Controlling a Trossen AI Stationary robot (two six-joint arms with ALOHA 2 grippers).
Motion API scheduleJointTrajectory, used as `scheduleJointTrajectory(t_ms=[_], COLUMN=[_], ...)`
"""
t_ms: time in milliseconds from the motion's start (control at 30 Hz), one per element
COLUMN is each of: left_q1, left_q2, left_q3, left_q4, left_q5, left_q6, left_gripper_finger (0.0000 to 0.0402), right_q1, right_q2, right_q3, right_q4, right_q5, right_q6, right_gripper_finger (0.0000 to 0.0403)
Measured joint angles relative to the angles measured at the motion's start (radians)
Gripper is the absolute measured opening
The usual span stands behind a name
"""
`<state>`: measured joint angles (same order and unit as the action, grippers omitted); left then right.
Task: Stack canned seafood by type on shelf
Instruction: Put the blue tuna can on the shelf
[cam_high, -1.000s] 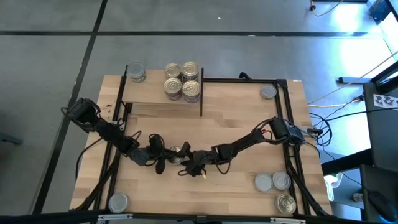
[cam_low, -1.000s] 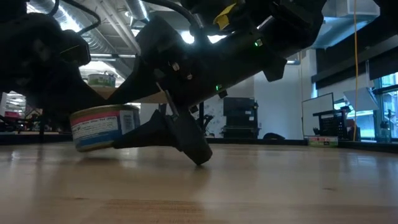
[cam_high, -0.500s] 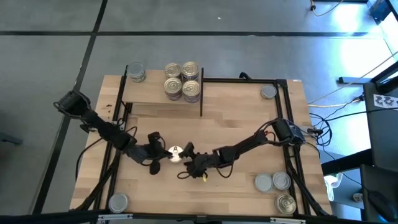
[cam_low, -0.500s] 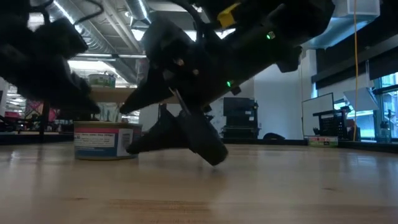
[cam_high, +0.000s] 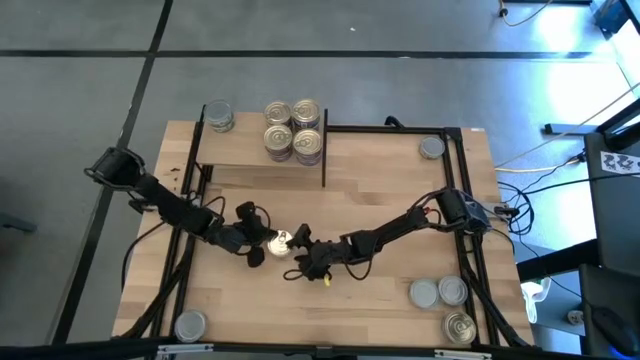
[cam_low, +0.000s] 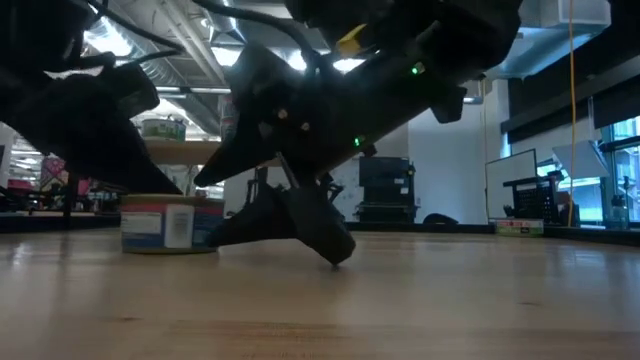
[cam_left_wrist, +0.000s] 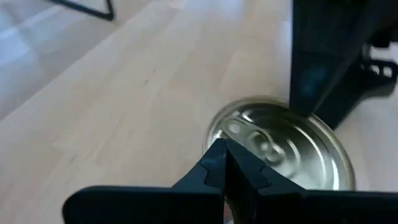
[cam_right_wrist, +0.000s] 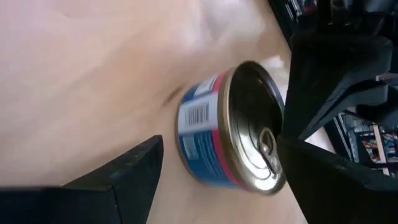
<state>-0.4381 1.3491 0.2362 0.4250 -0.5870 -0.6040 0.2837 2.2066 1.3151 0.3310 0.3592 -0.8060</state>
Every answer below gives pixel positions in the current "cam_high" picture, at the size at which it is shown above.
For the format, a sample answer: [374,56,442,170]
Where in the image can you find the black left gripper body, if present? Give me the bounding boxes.
[217,201,274,269]

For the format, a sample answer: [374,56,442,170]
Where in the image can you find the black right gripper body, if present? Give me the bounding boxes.
[293,223,346,283]

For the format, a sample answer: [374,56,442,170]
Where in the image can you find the green label tuna can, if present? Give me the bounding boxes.
[204,98,236,134]
[174,308,208,343]
[409,278,441,310]
[419,135,446,160]
[438,275,469,307]

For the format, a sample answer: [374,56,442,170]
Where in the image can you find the wooden shelf board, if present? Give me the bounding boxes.
[196,106,325,170]

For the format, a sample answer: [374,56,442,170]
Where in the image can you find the white plastic object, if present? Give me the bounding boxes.
[519,277,554,325]

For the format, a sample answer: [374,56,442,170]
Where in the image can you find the black desk leg bar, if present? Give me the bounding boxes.
[516,238,601,282]

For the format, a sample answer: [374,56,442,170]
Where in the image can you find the black flat stand base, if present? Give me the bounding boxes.
[543,122,601,137]

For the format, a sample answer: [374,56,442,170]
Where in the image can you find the black low desk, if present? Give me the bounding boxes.
[578,263,640,360]

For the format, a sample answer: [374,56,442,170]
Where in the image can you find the black computer mouse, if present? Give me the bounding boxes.
[591,306,639,357]

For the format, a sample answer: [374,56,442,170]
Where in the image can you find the white paper with black marks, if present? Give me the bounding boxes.
[601,150,640,177]

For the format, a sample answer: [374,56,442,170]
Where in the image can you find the blue box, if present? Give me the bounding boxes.
[589,0,632,37]

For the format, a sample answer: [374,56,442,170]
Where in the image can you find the black floor cable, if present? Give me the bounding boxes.
[121,219,166,292]

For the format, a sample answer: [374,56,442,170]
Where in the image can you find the silver metal bracket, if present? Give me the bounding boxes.
[157,343,214,359]
[433,348,494,360]

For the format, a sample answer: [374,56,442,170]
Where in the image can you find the black metal table frame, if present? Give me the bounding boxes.
[0,124,640,360]

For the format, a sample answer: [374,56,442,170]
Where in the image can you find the black cable tangle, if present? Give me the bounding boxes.
[497,152,589,301]

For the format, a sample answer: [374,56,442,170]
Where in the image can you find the yellow floor cable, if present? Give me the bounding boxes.
[494,158,584,175]

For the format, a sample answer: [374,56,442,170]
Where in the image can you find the white floor cable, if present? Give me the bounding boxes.
[494,82,640,169]

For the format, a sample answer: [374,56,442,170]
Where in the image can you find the thin yellow cable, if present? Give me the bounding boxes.
[499,0,554,27]

